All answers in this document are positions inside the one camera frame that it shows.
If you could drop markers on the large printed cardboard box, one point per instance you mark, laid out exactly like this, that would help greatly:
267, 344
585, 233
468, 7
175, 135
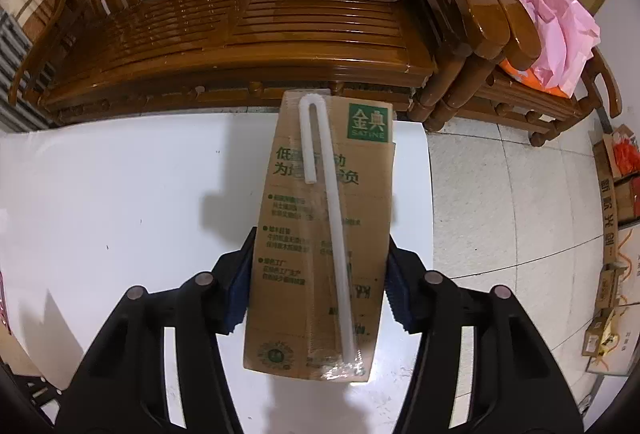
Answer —
607, 214

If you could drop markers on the orange bag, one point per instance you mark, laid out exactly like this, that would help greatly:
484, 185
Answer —
525, 74

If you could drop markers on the pink plastic bag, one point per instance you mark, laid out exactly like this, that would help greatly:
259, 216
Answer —
560, 29

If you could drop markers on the brown milk carton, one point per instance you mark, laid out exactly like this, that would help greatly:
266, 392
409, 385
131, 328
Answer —
290, 264

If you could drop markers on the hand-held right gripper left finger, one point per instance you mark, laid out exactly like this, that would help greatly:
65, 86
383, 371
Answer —
242, 286

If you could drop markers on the grey ribbed panel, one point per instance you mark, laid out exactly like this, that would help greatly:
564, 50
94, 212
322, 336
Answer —
15, 74

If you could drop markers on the small brown cardboard box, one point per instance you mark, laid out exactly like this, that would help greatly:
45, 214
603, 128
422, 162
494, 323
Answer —
600, 336
610, 289

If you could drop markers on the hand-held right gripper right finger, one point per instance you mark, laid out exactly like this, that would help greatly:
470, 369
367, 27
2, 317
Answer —
400, 296

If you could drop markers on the white drinking straw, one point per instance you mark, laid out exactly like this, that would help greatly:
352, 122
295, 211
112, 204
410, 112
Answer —
335, 214

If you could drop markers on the wooden armchair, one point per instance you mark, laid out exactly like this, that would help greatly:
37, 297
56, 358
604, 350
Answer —
470, 14

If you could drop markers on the wooden bench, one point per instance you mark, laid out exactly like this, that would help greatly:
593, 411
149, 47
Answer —
200, 29

